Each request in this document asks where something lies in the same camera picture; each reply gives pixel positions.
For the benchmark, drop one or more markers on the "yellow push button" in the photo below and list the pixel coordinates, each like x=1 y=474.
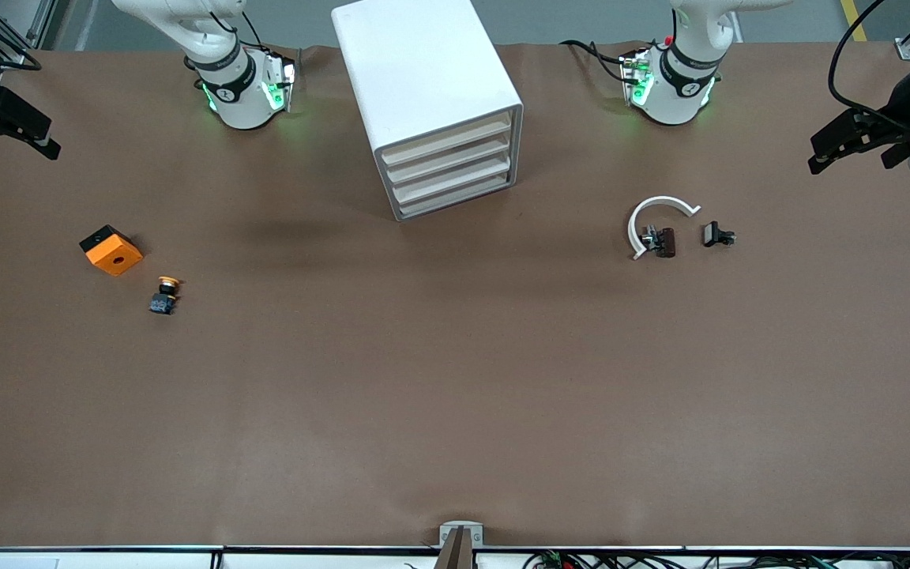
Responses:
x=163 y=302

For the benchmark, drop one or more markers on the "orange box with hole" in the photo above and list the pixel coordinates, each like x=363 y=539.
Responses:
x=117 y=257

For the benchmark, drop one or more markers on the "white curved pipe clamp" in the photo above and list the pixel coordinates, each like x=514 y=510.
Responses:
x=660 y=200

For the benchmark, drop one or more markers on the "chrome valve fitting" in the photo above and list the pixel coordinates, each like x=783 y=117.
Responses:
x=649 y=237

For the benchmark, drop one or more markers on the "black square switch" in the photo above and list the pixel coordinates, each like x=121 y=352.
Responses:
x=711 y=234

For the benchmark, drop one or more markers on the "white table edge rail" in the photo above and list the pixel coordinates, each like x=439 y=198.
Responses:
x=107 y=559

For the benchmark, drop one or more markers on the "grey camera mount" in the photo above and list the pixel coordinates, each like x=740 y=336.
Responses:
x=461 y=545

